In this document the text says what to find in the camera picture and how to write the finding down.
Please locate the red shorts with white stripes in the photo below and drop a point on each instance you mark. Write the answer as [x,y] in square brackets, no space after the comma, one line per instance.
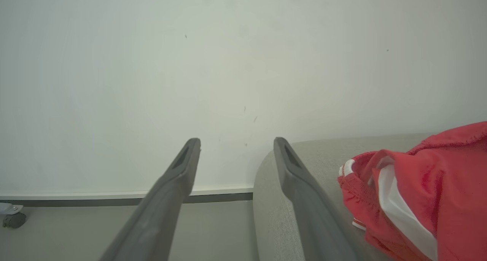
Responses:
[449,177]

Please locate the black caster wheel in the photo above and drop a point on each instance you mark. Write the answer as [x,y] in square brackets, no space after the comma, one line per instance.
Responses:
[15,220]

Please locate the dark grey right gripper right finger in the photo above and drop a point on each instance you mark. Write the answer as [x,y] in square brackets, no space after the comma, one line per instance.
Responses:
[312,215]

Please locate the grey metal furniture leg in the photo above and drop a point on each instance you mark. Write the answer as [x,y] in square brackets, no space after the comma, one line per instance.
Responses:
[8,208]

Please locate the white and black baseboard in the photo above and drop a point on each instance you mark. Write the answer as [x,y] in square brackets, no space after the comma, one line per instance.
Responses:
[76,198]

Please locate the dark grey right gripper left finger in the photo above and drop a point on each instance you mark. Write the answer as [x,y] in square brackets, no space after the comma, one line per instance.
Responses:
[159,207]

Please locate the grey fabric sofa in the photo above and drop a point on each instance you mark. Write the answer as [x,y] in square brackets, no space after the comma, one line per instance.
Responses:
[323,158]

